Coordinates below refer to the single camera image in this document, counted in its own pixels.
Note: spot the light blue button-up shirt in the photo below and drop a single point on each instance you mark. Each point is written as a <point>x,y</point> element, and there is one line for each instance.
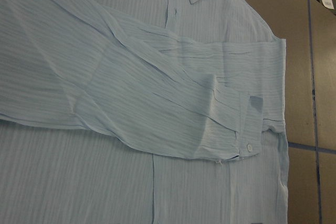
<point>141,111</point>

